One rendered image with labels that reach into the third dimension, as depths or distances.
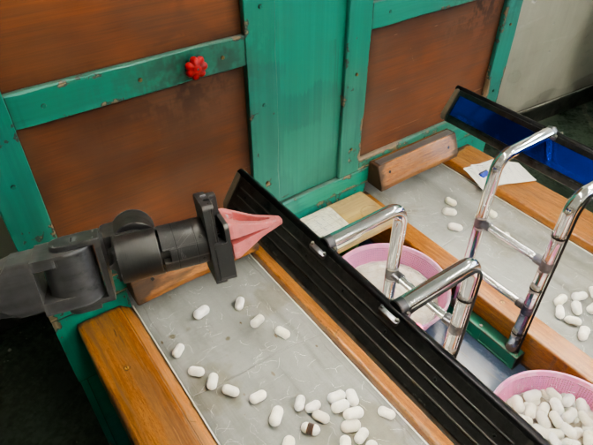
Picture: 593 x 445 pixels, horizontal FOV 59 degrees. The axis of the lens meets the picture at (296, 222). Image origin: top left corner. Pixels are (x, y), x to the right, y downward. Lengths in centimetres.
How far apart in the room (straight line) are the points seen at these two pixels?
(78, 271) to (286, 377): 56
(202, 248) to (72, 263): 14
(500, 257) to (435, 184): 32
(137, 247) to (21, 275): 12
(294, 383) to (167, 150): 51
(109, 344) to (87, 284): 52
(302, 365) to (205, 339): 21
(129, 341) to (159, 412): 18
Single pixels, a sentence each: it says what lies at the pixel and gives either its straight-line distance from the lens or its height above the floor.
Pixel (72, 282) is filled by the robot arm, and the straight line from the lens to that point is 64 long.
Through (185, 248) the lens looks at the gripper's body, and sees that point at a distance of 63.
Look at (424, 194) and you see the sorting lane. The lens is 152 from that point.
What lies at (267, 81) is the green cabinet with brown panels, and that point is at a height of 117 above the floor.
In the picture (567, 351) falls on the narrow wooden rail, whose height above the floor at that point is 76.
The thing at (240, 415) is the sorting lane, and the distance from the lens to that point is 104.
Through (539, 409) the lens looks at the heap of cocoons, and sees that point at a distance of 113.
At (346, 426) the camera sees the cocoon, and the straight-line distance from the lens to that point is 100.
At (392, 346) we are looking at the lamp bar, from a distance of 70.
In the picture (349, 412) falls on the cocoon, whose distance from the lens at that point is 101.
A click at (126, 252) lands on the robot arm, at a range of 63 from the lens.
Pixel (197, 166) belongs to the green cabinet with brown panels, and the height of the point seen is 102.
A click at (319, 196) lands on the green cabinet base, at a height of 81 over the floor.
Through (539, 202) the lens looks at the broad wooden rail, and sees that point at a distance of 155.
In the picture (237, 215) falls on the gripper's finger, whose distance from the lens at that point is 68.
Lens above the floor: 164
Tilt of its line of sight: 40 degrees down
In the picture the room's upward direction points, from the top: straight up
